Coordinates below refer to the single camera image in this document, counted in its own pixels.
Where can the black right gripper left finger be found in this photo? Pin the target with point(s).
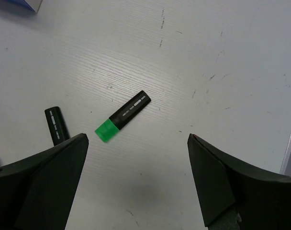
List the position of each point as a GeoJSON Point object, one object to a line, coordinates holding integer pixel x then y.
{"type": "Point", "coordinates": [37, 193]}

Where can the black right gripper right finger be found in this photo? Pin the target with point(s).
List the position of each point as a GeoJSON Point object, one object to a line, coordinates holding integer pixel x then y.
{"type": "Point", "coordinates": [235, 195]}

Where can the pink cap highlighter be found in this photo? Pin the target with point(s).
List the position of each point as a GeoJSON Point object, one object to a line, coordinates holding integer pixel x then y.
{"type": "Point", "coordinates": [56, 124]}

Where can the green cap highlighter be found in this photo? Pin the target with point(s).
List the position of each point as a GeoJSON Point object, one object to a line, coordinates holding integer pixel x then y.
{"type": "Point", "coordinates": [122, 116]}

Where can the white drawer organizer box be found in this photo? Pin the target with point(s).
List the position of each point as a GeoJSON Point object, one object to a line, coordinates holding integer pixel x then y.
{"type": "Point", "coordinates": [30, 5]}

